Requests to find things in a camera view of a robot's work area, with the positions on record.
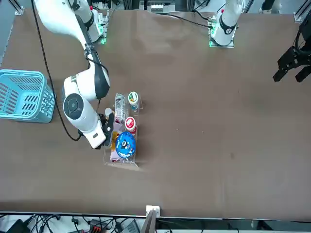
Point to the clear acrylic tiered shelf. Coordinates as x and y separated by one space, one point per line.
132 163

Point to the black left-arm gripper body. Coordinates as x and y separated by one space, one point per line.
305 34

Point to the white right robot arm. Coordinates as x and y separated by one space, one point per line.
80 114

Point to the green lit circuit board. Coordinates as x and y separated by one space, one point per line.
103 34
212 24

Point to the light blue plastic basket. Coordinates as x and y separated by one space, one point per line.
36 114

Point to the grey power strip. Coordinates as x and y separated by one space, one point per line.
156 7

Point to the aluminium frame profile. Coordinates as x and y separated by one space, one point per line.
17 7
301 12

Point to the white metal bracket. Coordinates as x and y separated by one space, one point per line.
153 210

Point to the red lid cup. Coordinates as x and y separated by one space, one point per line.
130 123

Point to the white bear biscuit packet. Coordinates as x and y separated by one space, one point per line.
120 106

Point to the green lid cup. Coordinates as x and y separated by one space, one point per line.
133 98

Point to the blue noodle cup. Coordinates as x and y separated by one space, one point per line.
125 144

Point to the juice bottle with white cap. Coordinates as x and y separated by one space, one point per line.
108 111

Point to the black power adapter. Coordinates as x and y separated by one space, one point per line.
17 225

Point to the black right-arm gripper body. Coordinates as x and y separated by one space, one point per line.
104 128

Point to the person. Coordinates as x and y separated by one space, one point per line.
269 6

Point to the red and black plug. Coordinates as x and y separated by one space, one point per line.
94 227

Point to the pink strawberry snack packet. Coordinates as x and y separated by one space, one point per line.
114 140

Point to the dark grey ridged power supply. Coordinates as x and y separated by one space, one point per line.
131 227

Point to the aluminium camera mast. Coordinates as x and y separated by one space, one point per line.
148 223

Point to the black metal table rail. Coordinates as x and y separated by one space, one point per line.
218 218

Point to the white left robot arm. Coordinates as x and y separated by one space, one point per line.
226 26

